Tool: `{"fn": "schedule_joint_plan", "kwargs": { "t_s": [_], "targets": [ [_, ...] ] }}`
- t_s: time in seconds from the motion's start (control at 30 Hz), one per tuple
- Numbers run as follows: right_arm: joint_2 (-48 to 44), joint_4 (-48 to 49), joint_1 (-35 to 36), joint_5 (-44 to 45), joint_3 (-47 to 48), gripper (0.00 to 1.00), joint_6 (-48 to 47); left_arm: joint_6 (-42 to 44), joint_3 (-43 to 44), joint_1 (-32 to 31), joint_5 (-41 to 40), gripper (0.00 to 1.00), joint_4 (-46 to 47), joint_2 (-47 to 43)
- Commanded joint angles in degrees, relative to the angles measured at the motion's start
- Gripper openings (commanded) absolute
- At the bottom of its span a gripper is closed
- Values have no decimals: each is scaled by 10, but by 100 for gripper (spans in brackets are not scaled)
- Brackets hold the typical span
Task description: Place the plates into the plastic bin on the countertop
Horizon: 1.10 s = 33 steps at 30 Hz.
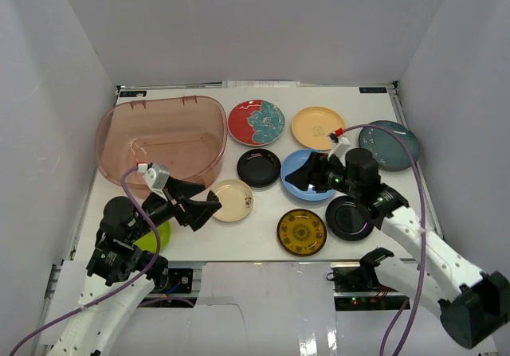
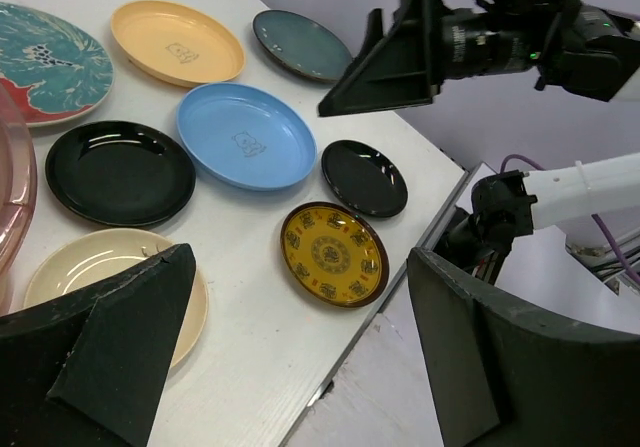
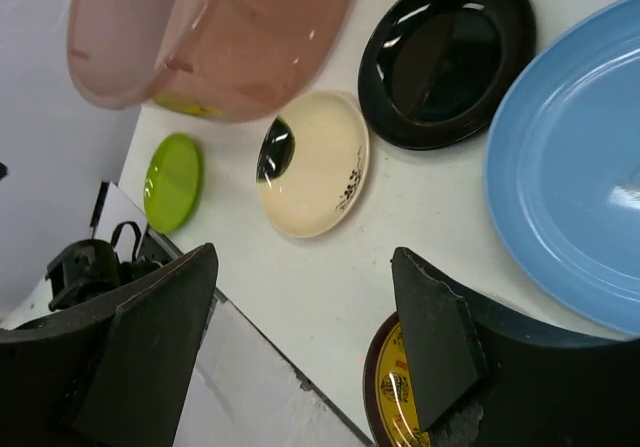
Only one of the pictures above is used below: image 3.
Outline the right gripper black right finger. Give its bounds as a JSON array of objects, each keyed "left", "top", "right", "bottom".
[{"left": 391, "top": 247, "right": 639, "bottom": 446}]

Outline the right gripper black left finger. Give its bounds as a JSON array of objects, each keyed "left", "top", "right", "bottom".
[{"left": 1, "top": 243, "right": 218, "bottom": 446}]

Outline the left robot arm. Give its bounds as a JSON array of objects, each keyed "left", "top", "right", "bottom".
[{"left": 45, "top": 221, "right": 163, "bottom": 312}]

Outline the pink translucent plastic bin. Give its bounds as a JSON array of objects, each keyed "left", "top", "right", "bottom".
[{"left": 67, "top": 0, "right": 353, "bottom": 122}]

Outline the brown and yellow patterned plate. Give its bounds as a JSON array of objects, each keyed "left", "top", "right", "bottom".
[{"left": 363, "top": 312, "right": 432, "bottom": 447}]

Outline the lime green plate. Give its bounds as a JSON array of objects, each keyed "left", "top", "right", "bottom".
[{"left": 143, "top": 133, "right": 203, "bottom": 234}]

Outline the light blue plate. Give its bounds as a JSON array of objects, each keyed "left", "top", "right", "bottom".
[{"left": 483, "top": 0, "right": 639, "bottom": 336}]

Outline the cream plate with black patch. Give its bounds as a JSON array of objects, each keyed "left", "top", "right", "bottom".
[{"left": 256, "top": 90, "right": 370, "bottom": 239}]

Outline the black glossy plate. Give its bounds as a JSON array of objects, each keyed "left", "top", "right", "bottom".
[{"left": 357, "top": 0, "right": 537, "bottom": 151}]

